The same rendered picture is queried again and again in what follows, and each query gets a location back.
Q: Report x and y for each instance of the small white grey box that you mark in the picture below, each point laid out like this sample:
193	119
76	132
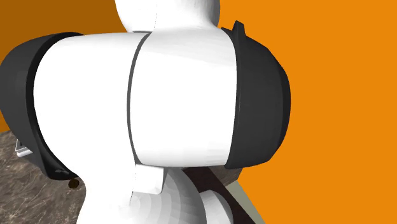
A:
22	150

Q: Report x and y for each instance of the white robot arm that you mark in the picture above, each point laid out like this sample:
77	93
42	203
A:
173	102

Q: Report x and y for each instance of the small dark brown round object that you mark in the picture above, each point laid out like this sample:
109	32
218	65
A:
73	184

